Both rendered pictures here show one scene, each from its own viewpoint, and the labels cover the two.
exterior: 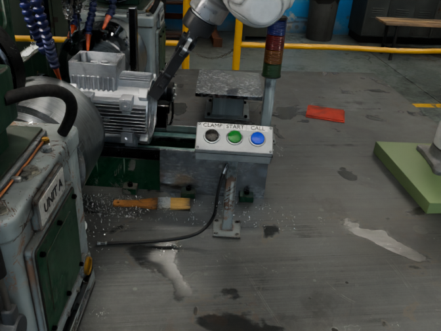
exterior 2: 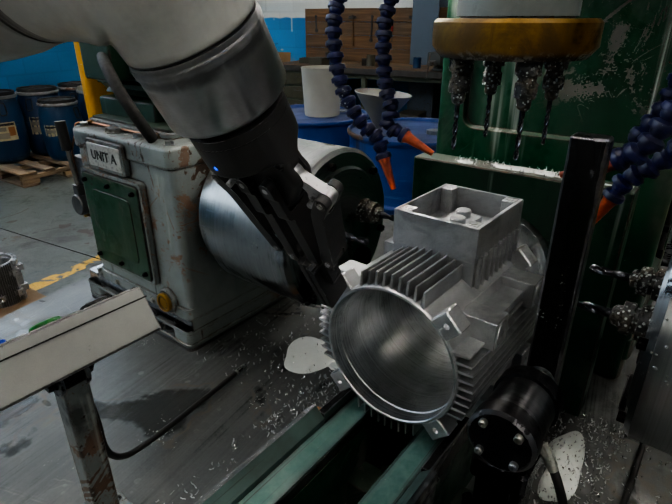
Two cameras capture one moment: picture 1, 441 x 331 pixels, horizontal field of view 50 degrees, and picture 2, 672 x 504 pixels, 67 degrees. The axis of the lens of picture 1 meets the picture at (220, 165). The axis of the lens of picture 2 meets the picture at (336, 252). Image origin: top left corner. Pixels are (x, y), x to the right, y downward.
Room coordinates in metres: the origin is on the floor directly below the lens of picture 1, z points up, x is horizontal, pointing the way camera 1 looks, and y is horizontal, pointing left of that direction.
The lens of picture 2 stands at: (1.39, -0.18, 1.34)
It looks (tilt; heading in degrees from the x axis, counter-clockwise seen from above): 25 degrees down; 128
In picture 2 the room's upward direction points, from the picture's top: straight up
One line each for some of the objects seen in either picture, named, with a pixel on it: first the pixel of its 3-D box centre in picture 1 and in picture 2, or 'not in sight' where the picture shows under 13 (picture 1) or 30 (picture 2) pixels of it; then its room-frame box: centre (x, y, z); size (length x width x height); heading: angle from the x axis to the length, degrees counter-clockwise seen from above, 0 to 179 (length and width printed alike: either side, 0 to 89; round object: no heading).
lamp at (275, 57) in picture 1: (273, 54); not in sight; (1.47, -0.14, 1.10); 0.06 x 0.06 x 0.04
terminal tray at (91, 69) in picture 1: (98, 71); (457, 233); (1.17, 0.33, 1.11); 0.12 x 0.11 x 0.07; 89
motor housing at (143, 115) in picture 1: (115, 106); (434, 317); (1.17, 0.29, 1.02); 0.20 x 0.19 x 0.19; 89
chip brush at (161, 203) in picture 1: (152, 203); not in sight; (1.03, 0.17, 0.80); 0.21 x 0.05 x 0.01; 97
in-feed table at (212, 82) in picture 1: (228, 96); not in sight; (1.70, -0.01, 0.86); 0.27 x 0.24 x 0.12; 1
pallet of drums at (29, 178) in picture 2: not in sight; (56, 128); (-3.76, 2.06, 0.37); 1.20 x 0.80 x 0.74; 94
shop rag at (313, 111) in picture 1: (325, 113); not in sight; (1.73, -0.40, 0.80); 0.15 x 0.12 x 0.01; 78
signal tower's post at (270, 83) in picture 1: (270, 81); not in sight; (1.47, -0.14, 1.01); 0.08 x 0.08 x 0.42; 1
